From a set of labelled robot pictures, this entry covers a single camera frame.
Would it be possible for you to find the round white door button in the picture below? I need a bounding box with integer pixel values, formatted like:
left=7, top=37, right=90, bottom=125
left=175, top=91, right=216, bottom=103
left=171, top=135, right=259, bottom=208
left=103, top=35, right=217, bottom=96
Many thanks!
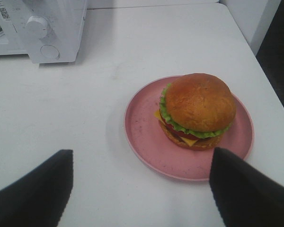
left=40, top=45, right=60, bottom=60

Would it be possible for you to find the white timer knob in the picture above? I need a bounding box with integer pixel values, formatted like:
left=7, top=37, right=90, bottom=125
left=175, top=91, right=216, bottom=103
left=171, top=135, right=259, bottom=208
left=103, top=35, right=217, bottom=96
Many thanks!
left=25, top=16, right=50, bottom=39

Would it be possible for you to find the white microwave oven body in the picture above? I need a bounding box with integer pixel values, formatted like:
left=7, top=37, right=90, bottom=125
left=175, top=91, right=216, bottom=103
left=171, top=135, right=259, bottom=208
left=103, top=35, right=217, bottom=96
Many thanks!
left=0, top=0, right=88, bottom=63

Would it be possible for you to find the toy hamburger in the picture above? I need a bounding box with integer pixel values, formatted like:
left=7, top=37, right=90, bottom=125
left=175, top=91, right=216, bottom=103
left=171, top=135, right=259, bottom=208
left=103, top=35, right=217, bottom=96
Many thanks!
left=154, top=73, right=236, bottom=150

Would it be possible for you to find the pink round plate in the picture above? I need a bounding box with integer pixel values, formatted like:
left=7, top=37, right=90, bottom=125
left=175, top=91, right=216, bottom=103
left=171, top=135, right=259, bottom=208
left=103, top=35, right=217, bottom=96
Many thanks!
left=124, top=76, right=254, bottom=181

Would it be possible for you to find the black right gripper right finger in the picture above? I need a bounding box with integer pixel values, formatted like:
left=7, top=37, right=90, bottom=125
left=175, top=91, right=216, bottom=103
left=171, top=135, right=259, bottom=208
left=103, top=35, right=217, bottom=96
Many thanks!
left=209, top=148, right=284, bottom=227

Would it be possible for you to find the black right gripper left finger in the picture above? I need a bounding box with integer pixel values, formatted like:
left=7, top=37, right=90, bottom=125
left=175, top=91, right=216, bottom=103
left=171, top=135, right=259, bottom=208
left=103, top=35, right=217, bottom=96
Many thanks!
left=0, top=149, right=73, bottom=227

